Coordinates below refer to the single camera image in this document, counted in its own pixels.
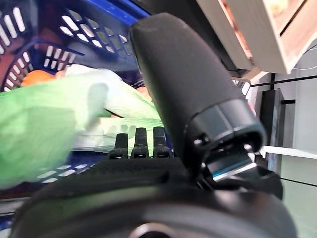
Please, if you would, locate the green white napa cabbage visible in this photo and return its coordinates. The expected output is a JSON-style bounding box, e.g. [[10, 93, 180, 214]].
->
[[71, 118, 171, 152], [55, 63, 161, 119], [0, 74, 109, 191]]

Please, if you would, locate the small orange fruit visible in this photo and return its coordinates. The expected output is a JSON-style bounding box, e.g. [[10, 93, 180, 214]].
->
[[137, 86, 152, 100], [21, 70, 56, 86]]

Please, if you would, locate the wooden crate with potatoes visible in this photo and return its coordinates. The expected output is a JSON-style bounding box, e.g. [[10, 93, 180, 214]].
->
[[195, 0, 317, 75]]

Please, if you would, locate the blue plastic shopping basket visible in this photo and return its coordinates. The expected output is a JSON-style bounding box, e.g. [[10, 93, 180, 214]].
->
[[0, 0, 179, 216]]

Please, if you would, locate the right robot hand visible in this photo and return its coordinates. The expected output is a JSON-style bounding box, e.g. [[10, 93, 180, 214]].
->
[[11, 13, 298, 238]]

